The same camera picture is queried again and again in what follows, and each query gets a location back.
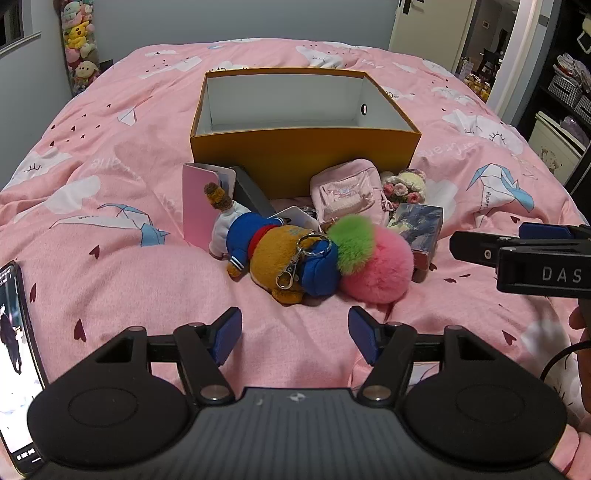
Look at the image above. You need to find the plush bear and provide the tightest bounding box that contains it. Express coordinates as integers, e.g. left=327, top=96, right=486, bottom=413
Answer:
left=204, top=182, right=342, bottom=306

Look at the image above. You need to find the printed card box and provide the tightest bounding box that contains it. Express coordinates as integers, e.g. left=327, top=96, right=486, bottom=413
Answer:
left=387, top=202, right=445, bottom=283

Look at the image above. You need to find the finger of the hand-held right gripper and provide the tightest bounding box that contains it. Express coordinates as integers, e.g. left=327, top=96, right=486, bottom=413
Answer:
left=499, top=223, right=591, bottom=249
left=449, top=231, right=591, bottom=296

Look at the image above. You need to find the dark chair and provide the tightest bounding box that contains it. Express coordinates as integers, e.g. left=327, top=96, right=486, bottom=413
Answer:
left=479, top=46, right=505, bottom=80

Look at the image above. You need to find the crochet flower bouquet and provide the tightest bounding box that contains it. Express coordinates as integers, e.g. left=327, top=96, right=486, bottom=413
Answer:
left=380, top=169, right=428, bottom=213

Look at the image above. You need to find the grey box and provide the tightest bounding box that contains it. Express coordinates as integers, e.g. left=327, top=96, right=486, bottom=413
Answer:
left=229, top=166, right=278, bottom=217

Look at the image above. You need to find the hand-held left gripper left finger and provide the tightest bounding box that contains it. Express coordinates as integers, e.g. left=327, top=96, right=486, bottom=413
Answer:
left=95, top=307, right=243, bottom=404

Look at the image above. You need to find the green and pink pompom keychain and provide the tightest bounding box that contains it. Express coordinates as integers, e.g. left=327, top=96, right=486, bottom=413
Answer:
left=329, top=215, right=414, bottom=304

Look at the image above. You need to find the white storage box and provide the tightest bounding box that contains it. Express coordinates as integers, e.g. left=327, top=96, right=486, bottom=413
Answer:
left=527, top=111, right=583, bottom=177

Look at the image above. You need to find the row of yellow jars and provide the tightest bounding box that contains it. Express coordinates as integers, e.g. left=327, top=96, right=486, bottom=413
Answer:
left=462, top=71, right=491, bottom=101

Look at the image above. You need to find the white hand cream tube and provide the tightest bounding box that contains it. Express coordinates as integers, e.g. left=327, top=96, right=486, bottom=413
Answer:
left=269, top=205, right=308, bottom=229

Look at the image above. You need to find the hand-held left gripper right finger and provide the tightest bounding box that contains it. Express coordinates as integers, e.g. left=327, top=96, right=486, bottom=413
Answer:
left=348, top=306, right=497, bottom=402

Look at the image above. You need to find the pink printed bedspread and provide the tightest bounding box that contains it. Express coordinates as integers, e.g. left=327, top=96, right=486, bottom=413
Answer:
left=0, top=39, right=591, bottom=480

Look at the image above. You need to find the orange cardboard box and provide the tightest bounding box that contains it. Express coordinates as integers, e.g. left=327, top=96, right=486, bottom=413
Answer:
left=189, top=68, right=422, bottom=195

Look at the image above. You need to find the black cable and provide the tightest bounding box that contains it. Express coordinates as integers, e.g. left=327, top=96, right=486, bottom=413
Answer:
left=539, top=340, right=591, bottom=384

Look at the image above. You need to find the cream door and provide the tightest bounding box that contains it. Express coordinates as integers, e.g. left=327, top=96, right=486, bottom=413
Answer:
left=389, top=0, right=476, bottom=77

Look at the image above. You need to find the person's right hand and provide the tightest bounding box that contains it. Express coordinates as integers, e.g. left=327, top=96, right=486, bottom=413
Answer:
left=569, top=305, right=591, bottom=331

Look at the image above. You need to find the pink card holder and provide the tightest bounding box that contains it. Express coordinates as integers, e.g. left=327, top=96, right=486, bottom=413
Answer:
left=182, top=162, right=237, bottom=252

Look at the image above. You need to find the window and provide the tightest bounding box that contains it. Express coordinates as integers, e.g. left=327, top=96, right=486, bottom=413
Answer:
left=0, top=0, right=42, bottom=56

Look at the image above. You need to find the pink mini backpack pouch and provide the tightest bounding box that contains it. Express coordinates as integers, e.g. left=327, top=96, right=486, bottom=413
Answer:
left=309, top=158, right=384, bottom=232

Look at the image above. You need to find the black shelf unit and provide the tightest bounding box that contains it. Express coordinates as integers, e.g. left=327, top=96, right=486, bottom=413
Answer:
left=517, top=0, right=591, bottom=195

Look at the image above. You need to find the smartphone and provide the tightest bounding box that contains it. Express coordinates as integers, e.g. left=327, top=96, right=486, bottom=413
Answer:
left=0, top=261, right=49, bottom=476

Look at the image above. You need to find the clear tube of plush toys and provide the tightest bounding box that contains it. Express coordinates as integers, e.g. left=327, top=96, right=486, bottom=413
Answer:
left=53, top=0, right=100, bottom=97

